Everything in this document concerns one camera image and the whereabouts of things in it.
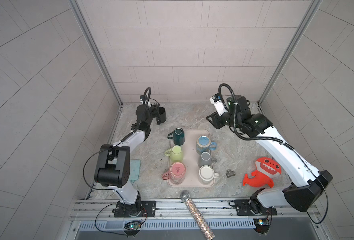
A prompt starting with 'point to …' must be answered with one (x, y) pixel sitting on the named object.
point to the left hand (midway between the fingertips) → (158, 100)
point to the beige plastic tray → (190, 157)
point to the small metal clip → (229, 173)
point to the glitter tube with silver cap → (185, 197)
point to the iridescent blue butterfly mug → (204, 145)
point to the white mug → (206, 174)
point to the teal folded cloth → (134, 170)
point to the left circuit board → (134, 226)
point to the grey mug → (205, 159)
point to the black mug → (162, 114)
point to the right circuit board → (261, 225)
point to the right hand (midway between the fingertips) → (209, 115)
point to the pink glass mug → (176, 174)
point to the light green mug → (176, 154)
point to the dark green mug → (178, 136)
